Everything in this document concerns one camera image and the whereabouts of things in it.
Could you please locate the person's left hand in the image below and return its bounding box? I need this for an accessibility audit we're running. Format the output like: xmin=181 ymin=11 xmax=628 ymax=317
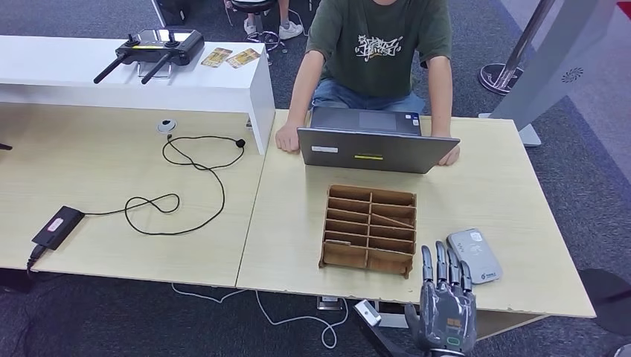
xmin=436 ymin=145 xmax=461 ymax=167

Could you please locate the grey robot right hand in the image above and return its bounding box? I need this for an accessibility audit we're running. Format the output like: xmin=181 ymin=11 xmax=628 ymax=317
xmin=404 ymin=240 xmax=478 ymax=356

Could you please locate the person's right hand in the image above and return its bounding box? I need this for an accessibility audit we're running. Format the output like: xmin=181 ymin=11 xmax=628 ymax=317
xmin=275 ymin=123 xmax=301 ymax=154

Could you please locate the yellow printed ID card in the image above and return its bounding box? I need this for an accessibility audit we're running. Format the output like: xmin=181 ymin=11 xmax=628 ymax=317
xmin=225 ymin=48 xmax=262 ymax=69

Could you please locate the pale grey card reader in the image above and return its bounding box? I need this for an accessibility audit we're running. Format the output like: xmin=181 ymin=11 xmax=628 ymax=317
xmin=446 ymin=228 xmax=504 ymax=286

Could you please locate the person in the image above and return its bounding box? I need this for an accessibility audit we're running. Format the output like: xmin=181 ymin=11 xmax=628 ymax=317
xmin=224 ymin=0 xmax=305 ymax=42
xmin=275 ymin=0 xmax=461 ymax=167

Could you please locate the white desk foot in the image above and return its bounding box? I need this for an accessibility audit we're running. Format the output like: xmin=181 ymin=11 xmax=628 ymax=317
xmin=377 ymin=312 xmax=423 ymax=329

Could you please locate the grey laptop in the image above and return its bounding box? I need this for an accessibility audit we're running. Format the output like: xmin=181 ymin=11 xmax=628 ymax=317
xmin=297 ymin=106 xmax=462 ymax=175

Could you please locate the brown cardboard slot organizer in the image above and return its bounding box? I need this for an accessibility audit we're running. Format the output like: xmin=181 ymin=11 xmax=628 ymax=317
xmin=319 ymin=184 xmax=419 ymax=280

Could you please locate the black stool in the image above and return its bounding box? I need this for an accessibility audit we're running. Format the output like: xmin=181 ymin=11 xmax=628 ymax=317
xmin=231 ymin=0 xmax=289 ymax=53

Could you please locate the grey kiosk stand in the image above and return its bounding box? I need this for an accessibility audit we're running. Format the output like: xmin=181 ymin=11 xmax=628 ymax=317
xmin=480 ymin=0 xmax=631 ymax=148

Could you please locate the black round base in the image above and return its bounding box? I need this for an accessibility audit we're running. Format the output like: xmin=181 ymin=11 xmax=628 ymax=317
xmin=579 ymin=268 xmax=631 ymax=338

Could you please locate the black remote controller with antennas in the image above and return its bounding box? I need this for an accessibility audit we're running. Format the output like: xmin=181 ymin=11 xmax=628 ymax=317
xmin=93 ymin=28 xmax=205 ymax=86

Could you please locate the black equipment case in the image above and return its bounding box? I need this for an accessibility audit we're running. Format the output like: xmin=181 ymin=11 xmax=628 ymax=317
xmin=151 ymin=0 xmax=193 ymax=27

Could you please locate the white desk shelf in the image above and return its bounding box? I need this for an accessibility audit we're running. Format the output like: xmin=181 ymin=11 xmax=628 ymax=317
xmin=0 ymin=34 xmax=276 ymax=156

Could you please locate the black power adapter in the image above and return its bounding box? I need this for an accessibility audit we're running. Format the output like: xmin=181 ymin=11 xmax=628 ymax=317
xmin=31 ymin=205 xmax=86 ymax=251

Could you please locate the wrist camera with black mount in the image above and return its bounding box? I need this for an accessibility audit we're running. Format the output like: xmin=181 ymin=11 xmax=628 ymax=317
xmin=353 ymin=299 xmax=410 ymax=357

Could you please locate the thin black cable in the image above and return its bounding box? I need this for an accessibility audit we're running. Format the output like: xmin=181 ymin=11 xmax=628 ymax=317
xmin=81 ymin=134 xmax=246 ymax=237

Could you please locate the chrome stanchion post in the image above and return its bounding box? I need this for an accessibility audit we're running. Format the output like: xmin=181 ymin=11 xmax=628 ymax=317
xmin=478 ymin=0 xmax=560 ymax=95

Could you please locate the white cable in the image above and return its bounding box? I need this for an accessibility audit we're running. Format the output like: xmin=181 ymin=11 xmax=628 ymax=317
xmin=171 ymin=284 xmax=350 ymax=350

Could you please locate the metal wire controller stand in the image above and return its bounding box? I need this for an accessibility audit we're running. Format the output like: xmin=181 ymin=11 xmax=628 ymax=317
xmin=137 ymin=61 xmax=173 ymax=80

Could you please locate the black power cord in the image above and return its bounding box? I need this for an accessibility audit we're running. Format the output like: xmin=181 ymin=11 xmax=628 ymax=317
xmin=25 ymin=245 xmax=48 ymax=277

